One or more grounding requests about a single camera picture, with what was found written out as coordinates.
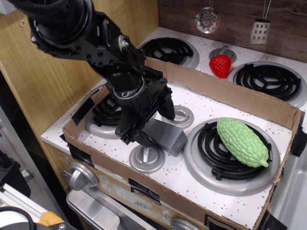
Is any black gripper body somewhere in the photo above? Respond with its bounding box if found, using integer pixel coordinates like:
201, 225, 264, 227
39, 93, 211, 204
109, 78, 172, 144

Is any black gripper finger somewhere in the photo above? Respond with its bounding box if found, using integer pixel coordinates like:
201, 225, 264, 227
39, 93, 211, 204
158, 97, 175, 120
135, 131, 154, 147

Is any grey pepper shaker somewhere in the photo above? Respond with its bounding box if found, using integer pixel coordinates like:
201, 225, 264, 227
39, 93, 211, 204
143, 118, 188, 157

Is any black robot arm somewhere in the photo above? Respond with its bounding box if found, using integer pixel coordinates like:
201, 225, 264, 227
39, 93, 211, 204
12, 0, 175, 148

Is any silver knob upper centre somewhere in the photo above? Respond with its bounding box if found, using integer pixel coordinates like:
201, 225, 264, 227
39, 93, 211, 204
162, 105, 194, 129

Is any silver knob lower centre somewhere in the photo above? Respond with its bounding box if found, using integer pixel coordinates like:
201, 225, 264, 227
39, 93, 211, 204
129, 145, 165, 174

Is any red strawberry toy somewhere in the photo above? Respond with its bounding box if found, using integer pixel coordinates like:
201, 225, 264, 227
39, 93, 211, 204
209, 55, 232, 79

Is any front right black burner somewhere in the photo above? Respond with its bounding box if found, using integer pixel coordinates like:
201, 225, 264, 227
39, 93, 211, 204
183, 118, 280, 196

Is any silver oven front knob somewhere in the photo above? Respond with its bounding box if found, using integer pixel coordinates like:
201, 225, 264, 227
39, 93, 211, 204
69, 162, 98, 191

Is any silver knob behind strawberry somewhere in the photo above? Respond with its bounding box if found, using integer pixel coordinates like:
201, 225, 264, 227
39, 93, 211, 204
209, 46, 237, 63

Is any green bitter gourd toy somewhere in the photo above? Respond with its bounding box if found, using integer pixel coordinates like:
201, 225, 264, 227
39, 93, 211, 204
217, 117, 269, 168

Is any hanging silver skimmer ladle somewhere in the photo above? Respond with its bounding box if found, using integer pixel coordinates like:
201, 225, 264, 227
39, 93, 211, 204
195, 0, 221, 34

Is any rear right black burner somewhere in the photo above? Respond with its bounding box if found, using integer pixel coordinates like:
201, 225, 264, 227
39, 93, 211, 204
227, 61, 307, 107

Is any orange object lower left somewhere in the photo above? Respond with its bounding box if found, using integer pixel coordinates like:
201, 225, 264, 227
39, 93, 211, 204
38, 211, 63, 226

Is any hanging silver slotted spatula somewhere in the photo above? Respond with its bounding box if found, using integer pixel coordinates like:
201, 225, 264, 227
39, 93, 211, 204
249, 0, 272, 45

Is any silver oven door handle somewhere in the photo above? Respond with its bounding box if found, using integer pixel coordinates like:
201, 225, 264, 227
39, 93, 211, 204
66, 190, 154, 230

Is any brown cardboard tray wall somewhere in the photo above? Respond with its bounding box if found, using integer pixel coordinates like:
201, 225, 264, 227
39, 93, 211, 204
63, 58, 303, 230

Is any black braided cable lower left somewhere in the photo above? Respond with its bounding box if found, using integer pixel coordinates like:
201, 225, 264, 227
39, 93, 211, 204
0, 206, 35, 230

